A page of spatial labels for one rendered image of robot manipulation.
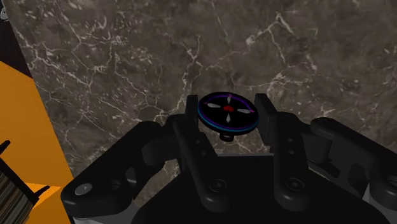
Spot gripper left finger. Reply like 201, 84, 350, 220
60, 94, 231, 219

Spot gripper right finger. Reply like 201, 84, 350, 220
254, 93, 397, 213

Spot black round compass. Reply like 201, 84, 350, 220
197, 92, 260, 143

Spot dark striped furniture piece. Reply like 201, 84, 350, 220
0, 140, 50, 224

